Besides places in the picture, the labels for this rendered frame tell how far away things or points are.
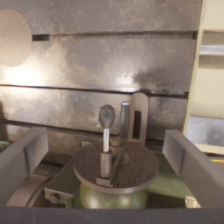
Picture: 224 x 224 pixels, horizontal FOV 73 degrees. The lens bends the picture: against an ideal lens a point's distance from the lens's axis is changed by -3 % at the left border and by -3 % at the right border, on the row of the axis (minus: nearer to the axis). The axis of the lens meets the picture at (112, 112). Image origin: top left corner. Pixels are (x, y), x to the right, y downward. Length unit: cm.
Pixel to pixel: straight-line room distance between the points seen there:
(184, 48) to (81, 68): 31
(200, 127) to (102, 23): 60
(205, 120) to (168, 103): 35
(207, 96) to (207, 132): 17
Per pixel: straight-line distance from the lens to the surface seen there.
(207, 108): 83
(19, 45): 67
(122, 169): 33
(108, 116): 22
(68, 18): 57
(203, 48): 81
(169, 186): 36
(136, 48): 48
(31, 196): 46
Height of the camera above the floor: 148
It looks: 69 degrees down
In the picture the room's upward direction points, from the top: 136 degrees counter-clockwise
